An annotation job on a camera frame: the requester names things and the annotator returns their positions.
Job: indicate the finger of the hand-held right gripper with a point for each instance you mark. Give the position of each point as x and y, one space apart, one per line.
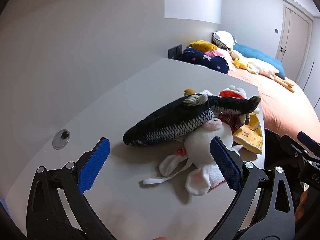
290 142
308 140

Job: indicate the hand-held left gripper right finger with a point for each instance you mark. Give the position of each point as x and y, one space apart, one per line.
225 165

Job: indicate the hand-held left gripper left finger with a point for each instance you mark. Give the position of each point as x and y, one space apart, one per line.
93 165

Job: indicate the white rabbit plush toy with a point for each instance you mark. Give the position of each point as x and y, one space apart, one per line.
205 142

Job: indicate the black fish plush toy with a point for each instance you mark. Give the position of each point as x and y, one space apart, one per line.
175 122

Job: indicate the bed with orange sheet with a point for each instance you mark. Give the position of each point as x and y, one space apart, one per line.
282 105

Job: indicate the yellow printed pouch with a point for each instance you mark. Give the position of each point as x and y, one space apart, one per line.
250 135

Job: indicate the round metal desk grommet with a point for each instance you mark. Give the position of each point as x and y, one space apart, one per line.
61 139

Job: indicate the white plush with red hat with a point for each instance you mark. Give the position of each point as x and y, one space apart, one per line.
231 93

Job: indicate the white goose plush toy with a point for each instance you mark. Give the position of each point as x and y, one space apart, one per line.
260 67

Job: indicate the small yellow plush toy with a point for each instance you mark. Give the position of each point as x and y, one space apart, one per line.
189 91

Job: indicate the white wardrobe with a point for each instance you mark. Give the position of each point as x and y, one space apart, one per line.
311 55

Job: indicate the yellow duck plush toy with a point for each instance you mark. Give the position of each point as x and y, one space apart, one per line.
240 63

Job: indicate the teal cushion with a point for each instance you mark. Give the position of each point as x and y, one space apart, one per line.
255 52

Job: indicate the white door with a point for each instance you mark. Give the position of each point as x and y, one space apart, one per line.
295 35

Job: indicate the navy printed pillow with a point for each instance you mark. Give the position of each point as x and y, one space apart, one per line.
200 58

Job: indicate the pink pillow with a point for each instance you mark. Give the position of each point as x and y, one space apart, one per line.
216 53

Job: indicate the yellow plush pillow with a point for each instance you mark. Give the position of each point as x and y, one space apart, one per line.
202 45

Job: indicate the checkered pillow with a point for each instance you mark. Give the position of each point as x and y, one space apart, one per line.
223 38

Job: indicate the black wall socket panel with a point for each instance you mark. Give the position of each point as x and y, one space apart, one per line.
173 51

